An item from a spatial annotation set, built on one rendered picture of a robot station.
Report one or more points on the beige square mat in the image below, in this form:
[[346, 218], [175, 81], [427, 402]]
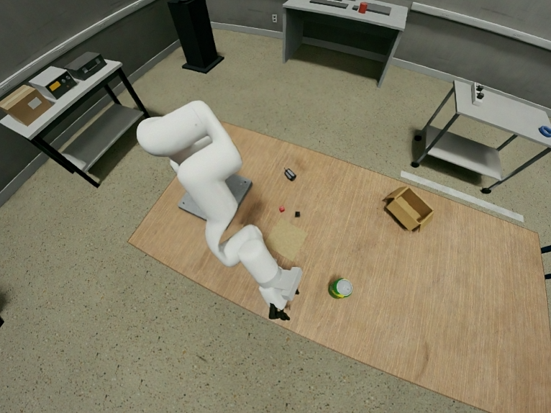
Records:
[[286, 239]]

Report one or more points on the brown cardboard box with flaps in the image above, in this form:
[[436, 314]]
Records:
[[414, 204]]

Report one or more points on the green drink can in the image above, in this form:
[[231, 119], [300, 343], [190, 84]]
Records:
[[340, 288]]

